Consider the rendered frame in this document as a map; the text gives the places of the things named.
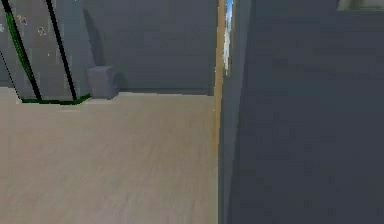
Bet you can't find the bright window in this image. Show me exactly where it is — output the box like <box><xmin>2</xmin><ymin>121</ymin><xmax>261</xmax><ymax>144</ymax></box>
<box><xmin>223</xmin><ymin>0</ymin><xmax>234</xmax><ymax>77</ymax></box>

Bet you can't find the pale framed picture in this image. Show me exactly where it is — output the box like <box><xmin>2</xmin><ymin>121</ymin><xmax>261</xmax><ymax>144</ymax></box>
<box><xmin>336</xmin><ymin>0</ymin><xmax>384</xmax><ymax>12</ymax></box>

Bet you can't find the small grey box bin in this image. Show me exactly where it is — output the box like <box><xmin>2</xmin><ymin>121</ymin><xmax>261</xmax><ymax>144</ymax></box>
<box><xmin>86</xmin><ymin>65</ymin><xmax>120</xmax><ymax>100</ymax></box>

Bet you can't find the tan wooden door frame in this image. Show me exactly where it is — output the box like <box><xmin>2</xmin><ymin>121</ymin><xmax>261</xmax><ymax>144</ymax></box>
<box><xmin>211</xmin><ymin>0</ymin><xmax>228</xmax><ymax>158</ymax></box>

